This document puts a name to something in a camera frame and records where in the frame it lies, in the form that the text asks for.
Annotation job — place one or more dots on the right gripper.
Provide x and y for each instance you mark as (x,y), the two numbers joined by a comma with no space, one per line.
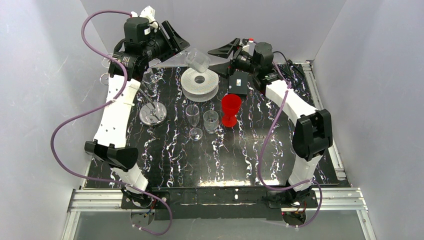
(237,54)

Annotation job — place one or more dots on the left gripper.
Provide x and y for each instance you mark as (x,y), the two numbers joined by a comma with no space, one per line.
(164,41)

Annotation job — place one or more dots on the red wine glass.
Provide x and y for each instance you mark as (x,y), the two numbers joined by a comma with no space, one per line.
(230,105)

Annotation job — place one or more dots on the clear champagne flute glass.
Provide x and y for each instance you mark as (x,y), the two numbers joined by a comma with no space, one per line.
(193,116)

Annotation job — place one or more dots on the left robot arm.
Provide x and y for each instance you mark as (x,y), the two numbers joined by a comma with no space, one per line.
(143,42)

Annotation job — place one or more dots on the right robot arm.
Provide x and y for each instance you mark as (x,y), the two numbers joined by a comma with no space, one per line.
(313,134)

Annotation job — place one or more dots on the clear wide wine glass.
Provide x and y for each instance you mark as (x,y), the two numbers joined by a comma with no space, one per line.
(151,79)

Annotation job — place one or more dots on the clear martini glass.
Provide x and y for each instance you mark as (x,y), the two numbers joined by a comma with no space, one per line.
(107,61)

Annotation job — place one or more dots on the chrome wine glass rack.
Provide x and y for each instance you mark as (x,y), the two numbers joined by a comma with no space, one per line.
(152,113)

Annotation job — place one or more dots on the black flat box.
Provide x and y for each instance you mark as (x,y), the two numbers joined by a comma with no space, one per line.
(238,84)

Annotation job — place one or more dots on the white filament spool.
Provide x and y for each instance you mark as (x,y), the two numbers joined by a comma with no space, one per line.
(199,87)

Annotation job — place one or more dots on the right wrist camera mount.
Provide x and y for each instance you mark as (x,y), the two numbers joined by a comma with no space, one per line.
(246,43)

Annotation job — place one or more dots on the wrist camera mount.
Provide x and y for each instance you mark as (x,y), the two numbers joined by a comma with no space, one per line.
(149,13)
(246,43)

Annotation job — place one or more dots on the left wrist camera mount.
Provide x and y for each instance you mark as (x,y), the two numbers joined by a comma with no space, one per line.
(149,13)

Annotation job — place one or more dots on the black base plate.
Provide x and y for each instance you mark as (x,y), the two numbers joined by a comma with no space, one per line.
(232,202)

